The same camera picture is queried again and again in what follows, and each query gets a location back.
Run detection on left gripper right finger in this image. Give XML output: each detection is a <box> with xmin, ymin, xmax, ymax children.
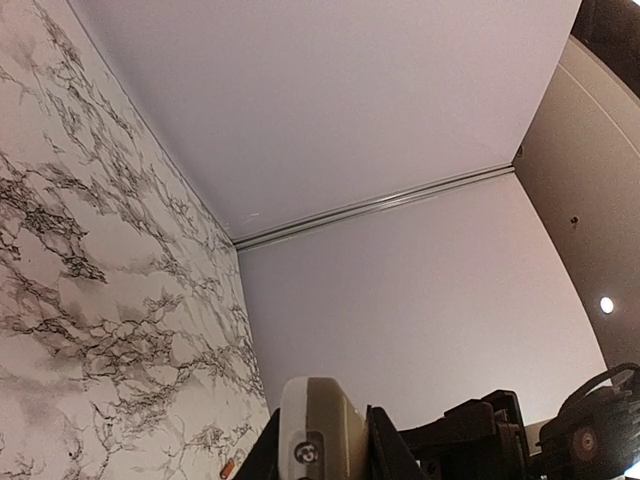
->
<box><xmin>366</xmin><ymin>406</ymin><xmax>425</xmax><ymax>480</ymax></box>

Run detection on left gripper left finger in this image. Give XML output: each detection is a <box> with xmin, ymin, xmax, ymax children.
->
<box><xmin>234</xmin><ymin>409</ymin><xmax>280</xmax><ymax>480</ymax></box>

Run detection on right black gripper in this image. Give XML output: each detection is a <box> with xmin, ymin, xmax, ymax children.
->
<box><xmin>401</xmin><ymin>363</ymin><xmax>639</xmax><ymax>479</ymax></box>

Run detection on orange battery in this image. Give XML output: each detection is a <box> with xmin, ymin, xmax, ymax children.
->
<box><xmin>219</xmin><ymin>459</ymin><xmax>235</xmax><ymax>480</ymax></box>

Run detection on grey remote control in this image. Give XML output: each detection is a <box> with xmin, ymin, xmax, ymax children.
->
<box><xmin>277</xmin><ymin>377</ymin><xmax>371</xmax><ymax>480</ymax></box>

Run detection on right aluminium frame post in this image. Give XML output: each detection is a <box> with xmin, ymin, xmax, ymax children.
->
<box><xmin>233</xmin><ymin>163</ymin><xmax>515</xmax><ymax>252</ymax></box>

